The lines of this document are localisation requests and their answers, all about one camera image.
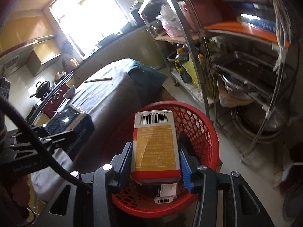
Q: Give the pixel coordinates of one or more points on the orange board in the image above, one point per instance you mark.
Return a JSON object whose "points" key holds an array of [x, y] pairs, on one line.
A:
{"points": [[248, 32]]}

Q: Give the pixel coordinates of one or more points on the yellow plastic bag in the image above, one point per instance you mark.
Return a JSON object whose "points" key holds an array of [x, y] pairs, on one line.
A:
{"points": [[191, 71]]}

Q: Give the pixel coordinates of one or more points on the blue printed box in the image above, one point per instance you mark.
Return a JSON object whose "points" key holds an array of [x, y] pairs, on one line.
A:
{"points": [[258, 21]]}

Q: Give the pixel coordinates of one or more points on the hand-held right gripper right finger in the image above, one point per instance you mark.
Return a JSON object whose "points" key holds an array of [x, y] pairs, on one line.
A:
{"points": [[185, 170]]}

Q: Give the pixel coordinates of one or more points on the pink white plastic bag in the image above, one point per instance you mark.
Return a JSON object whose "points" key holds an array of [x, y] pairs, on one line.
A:
{"points": [[170, 23]]}

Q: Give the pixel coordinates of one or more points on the dark round basin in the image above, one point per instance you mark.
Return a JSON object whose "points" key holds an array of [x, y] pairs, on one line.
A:
{"points": [[169, 58]]}

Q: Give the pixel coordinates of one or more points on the large dark red bag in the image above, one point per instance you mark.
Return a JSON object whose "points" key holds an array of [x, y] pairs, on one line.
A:
{"points": [[203, 9]]}

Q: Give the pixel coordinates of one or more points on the range hood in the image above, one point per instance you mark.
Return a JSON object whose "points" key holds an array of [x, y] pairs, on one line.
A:
{"points": [[14, 62]]}

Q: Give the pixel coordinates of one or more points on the steel shelf unit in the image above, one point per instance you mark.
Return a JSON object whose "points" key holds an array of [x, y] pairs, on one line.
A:
{"points": [[165, 38]]}

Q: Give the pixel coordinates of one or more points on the red plastic basket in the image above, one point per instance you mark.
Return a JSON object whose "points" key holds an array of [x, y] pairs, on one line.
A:
{"points": [[142, 209]]}

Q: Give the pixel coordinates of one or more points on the long wooden stick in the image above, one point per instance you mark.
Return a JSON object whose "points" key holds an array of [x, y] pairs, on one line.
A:
{"points": [[99, 79]]}

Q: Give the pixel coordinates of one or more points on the large steel basin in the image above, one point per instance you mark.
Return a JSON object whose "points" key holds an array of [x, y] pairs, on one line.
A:
{"points": [[260, 123]]}

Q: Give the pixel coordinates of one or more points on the small wall fan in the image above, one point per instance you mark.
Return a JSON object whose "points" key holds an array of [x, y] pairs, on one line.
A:
{"points": [[67, 47]]}

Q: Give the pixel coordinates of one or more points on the orange cardboard box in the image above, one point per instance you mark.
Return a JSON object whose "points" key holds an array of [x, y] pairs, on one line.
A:
{"points": [[155, 146]]}

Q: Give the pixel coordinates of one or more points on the dark blue cardboard box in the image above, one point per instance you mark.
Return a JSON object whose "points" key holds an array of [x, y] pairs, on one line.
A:
{"points": [[78, 132]]}

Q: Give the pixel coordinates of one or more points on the window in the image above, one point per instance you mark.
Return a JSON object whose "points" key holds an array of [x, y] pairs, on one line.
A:
{"points": [[90, 16]]}

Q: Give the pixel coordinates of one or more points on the microwave oven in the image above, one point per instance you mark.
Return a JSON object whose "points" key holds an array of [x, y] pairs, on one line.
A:
{"points": [[136, 16]]}

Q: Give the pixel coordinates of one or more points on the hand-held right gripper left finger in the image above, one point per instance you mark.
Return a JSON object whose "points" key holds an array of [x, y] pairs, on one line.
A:
{"points": [[127, 162]]}

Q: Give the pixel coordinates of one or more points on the yellow condiment container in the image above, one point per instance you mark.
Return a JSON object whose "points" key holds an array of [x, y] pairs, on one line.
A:
{"points": [[73, 63]]}

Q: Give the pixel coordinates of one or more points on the yellow wall cabinets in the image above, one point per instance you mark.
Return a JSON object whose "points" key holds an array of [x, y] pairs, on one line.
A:
{"points": [[23, 30]]}

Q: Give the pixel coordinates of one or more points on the dark red oven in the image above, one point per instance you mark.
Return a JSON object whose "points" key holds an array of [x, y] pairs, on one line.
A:
{"points": [[54, 101]]}

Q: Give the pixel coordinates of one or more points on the white bowl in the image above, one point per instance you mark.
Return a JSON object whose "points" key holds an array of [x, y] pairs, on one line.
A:
{"points": [[69, 92]]}

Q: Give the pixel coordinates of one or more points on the grey tablecloth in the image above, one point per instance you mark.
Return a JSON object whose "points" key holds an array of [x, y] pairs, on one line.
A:
{"points": [[106, 104]]}

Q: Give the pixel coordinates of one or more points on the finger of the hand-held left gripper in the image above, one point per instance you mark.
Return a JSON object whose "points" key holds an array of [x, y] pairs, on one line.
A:
{"points": [[64, 136], [39, 128]]}

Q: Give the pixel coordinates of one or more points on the white medicine box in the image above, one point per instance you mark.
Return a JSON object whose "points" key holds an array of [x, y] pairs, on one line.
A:
{"points": [[165, 191]]}

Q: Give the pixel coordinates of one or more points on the knife block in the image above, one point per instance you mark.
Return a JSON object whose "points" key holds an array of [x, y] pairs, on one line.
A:
{"points": [[64, 67]]}

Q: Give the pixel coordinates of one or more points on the black wok with lid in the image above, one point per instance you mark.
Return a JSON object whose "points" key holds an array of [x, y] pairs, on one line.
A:
{"points": [[41, 88]]}

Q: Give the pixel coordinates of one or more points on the person's left hand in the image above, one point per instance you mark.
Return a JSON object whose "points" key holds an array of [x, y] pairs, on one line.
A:
{"points": [[20, 190]]}

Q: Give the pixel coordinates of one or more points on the yellow base cabinets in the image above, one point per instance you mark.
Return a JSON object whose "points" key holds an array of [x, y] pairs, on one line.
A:
{"points": [[132, 47]]}

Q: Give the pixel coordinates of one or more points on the cooking oil bottle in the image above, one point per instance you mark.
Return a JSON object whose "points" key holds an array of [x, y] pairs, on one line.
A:
{"points": [[181, 61]]}

